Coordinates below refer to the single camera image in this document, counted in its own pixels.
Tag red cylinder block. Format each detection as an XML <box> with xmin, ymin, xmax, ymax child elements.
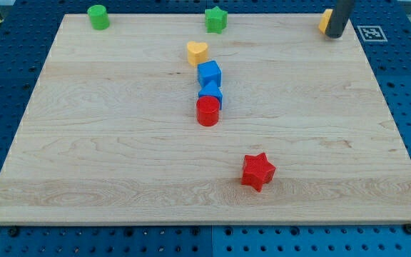
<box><xmin>196</xmin><ymin>96</ymin><xmax>220</xmax><ymax>126</ymax></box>

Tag blue triangle block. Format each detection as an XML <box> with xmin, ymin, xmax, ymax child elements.
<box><xmin>198</xmin><ymin>81</ymin><xmax>223</xmax><ymax>109</ymax></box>

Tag wooden board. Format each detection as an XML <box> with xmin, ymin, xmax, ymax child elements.
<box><xmin>0</xmin><ymin>14</ymin><xmax>411</xmax><ymax>226</ymax></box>

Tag blue cube block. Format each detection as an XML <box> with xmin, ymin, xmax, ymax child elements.
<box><xmin>197</xmin><ymin>60</ymin><xmax>222</xmax><ymax>87</ymax></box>

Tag red star block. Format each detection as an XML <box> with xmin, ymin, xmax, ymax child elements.
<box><xmin>240</xmin><ymin>152</ymin><xmax>276</xmax><ymax>193</ymax></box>

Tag yellow heart block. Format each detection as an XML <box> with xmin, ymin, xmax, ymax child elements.
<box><xmin>186</xmin><ymin>41</ymin><xmax>208</xmax><ymax>67</ymax></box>

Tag green star block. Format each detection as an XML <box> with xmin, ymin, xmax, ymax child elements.
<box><xmin>205</xmin><ymin>6</ymin><xmax>228</xmax><ymax>34</ymax></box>

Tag green cylinder block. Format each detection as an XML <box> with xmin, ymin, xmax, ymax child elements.
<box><xmin>87</xmin><ymin>4</ymin><xmax>110</xmax><ymax>30</ymax></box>

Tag yellow block at corner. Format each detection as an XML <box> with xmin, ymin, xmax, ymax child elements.
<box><xmin>318</xmin><ymin>9</ymin><xmax>333</xmax><ymax>34</ymax></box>

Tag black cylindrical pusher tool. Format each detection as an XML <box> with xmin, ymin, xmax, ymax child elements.
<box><xmin>325</xmin><ymin>0</ymin><xmax>355</xmax><ymax>39</ymax></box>

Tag white fiducial marker tag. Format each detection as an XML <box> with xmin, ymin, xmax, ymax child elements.
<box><xmin>357</xmin><ymin>25</ymin><xmax>387</xmax><ymax>42</ymax></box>

